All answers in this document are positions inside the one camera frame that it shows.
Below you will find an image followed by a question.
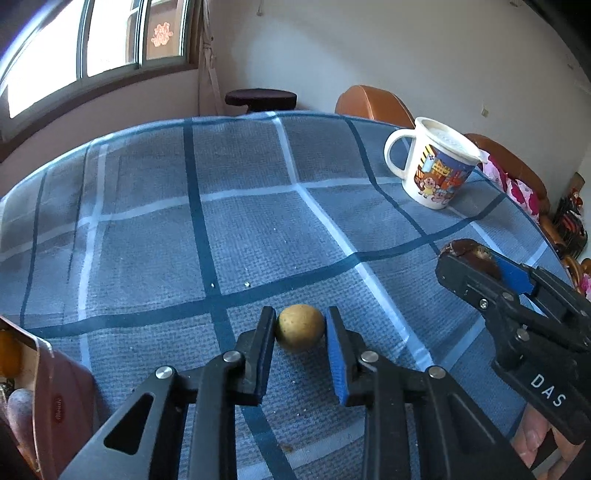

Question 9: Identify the pink floral blanket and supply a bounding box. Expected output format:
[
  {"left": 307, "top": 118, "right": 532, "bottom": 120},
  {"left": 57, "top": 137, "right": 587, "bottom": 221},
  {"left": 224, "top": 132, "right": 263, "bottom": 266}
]
[{"left": 482, "top": 154, "right": 541, "bottom": 217}]

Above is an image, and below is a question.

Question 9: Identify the orange tangerine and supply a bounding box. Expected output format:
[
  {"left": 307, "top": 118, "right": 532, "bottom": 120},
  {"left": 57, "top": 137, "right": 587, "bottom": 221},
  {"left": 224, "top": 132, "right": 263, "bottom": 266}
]
[{"left": 0, "top": 330, "right": 23, "bottom": 377}]

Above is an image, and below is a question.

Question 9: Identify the purple passion fruit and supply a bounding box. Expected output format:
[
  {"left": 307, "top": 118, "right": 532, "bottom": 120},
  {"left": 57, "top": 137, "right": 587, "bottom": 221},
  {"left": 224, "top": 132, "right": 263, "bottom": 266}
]
[{"left": 4, "top": 389, "right": 38, "bottom": 457}]

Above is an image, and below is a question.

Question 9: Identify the white cartoon print mug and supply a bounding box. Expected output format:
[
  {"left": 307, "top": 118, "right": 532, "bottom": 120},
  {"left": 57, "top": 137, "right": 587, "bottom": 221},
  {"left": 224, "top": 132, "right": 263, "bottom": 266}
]
[{"left": 384, "top": 117, "right": 488, "bottom": 210}]

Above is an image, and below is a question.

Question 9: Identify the sliding glass window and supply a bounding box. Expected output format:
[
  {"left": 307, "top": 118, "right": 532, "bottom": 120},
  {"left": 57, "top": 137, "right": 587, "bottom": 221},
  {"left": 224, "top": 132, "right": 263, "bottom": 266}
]
[{"left": 0, "top": 0, "right": 204, "bottom": 139}]

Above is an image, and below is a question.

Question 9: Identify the blue plaid tablecloth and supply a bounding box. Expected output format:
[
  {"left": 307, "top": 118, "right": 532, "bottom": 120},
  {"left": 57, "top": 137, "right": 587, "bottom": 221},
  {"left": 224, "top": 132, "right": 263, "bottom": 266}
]
[{"left": 0, "top": 111, "right": 578, "bottom": 480}]

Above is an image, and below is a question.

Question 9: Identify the pink metal tin box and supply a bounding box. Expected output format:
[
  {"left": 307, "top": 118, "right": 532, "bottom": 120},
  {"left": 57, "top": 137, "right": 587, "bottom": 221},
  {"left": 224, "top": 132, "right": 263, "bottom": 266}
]
[{"left": 0, "top": 316, "right": 98, "bottom": 480}]

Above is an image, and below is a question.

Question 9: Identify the brown leather sofa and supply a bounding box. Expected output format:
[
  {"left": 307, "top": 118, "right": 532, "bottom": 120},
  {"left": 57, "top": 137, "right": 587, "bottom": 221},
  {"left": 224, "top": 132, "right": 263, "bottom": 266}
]
[{"left": 464, "top": 133, "right": 555, "bottom": 241}]

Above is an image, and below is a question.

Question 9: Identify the dark ornament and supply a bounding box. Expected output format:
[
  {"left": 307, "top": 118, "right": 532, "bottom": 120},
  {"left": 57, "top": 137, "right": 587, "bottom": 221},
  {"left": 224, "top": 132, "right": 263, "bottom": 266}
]
[{"left": 551, "top": 173, "right": 591, "bottom": 259}]

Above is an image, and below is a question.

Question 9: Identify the red paper window decal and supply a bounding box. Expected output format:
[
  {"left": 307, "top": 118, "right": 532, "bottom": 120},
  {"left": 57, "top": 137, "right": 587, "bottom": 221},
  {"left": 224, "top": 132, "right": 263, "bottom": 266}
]
[{"left": 151, "top": 24, "right": 175, "bottom": 48}]

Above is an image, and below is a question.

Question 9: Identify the pale tied curtain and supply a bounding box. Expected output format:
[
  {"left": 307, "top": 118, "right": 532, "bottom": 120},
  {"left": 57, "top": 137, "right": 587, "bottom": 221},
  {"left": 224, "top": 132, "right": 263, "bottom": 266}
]
[{"left": 198, "top": 0, "right": 222, "bottom": 116}]

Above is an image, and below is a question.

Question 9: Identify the dark round stool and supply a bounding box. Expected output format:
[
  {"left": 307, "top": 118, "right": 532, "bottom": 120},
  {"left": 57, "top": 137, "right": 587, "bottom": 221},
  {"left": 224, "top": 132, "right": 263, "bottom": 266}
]
[{"left": 225, "top": 89, "right": 297, "bottom": 114}]

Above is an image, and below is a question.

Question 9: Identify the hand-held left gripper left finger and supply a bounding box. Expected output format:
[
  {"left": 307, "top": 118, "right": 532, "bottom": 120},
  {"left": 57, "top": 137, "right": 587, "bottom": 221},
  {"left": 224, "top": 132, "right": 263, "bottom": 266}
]
[{"left": 60, "top": 305, "right": 278, "bottom": 480}]

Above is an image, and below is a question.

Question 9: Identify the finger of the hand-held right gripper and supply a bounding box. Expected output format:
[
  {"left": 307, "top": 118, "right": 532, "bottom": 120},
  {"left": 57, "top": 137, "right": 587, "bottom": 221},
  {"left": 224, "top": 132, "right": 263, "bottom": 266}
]
[
  {"left": 435, "top": 253, "right": 536, "bottom": 342},
  {"left": 494, "top": 251, "right": 591, "bottom": 333}
]

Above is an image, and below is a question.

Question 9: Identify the person's right hand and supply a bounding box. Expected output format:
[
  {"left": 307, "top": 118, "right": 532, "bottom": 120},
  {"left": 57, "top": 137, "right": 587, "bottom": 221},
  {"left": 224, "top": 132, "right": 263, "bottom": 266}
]
[{"left": 512, "top": 406, "right": 591, "bottom": 480}]

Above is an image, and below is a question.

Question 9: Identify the chocolate glazed donut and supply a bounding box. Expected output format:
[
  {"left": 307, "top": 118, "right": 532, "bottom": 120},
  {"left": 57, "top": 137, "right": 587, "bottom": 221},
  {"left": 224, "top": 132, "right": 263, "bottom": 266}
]
[{"left": 438, "top": 239, "right": 502, "bottom": 280}]

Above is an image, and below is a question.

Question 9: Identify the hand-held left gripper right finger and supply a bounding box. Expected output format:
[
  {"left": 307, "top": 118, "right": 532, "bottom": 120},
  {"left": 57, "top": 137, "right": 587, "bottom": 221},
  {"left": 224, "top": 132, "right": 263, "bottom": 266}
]
[{"left": 324, "top": 305, "right": 536, "bottom": 480}]

